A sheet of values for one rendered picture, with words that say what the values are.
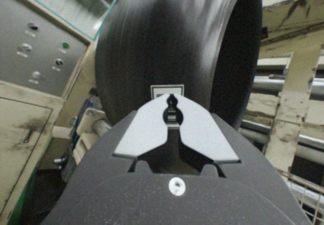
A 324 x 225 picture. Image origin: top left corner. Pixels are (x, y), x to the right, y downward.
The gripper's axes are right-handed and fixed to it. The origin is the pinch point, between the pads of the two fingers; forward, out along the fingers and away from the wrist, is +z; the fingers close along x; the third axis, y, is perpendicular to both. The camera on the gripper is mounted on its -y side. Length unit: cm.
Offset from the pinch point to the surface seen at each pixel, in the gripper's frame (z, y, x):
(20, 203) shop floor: 17, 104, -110
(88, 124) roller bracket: 17.8, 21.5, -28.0
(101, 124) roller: 17.3, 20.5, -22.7
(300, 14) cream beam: 53, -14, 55
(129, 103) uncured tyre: 3.0, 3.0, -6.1
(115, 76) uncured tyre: 6.5, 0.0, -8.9
